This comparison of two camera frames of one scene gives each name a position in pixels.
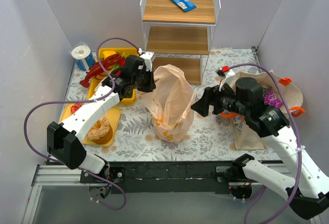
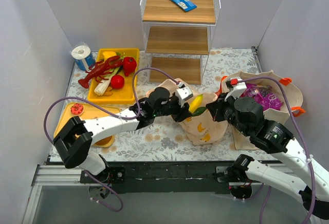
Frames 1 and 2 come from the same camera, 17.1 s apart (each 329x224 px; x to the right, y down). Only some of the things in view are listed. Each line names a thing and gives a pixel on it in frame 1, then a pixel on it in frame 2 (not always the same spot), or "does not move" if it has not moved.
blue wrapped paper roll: x=85 y=59 does not move
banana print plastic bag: x=170 y=104 -> x=201 y=129
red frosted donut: x=76 y=107 does not move
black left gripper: x=189 y=177 does not move
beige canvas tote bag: x=245 y=137 does not move
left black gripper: x=148 y=80 -> x=180 y=108
